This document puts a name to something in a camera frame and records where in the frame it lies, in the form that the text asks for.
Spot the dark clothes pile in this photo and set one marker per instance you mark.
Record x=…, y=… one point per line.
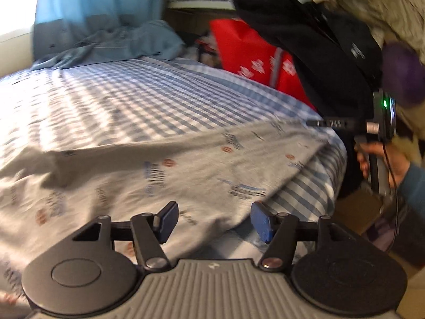
x=335, y=55

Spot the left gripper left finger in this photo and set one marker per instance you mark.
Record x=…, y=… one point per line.
x=149, y=232

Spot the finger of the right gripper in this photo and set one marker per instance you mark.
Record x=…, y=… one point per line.
x=334, y=123

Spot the grey printed pants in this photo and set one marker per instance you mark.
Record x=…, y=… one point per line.
x=213, y=176

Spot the red bag with characters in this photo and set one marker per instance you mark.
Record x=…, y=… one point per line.
x=243, y=52

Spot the person's right hand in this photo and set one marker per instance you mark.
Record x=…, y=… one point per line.
x=397, y=164

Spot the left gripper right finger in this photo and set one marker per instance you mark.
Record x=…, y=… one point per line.
x=278, y=231

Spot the bright window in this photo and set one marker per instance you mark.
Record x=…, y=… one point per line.
x=17, y=16

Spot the teal sleeve forearm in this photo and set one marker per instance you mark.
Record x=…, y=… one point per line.
x=412, y=189

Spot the white wardrobe shelves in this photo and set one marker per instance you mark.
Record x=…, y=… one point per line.
x=201, y=4

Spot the blue star curtain right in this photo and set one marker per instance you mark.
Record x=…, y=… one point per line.
x=70, y=33

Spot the blue checked bed sheet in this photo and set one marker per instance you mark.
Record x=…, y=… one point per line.
x=134, y=101

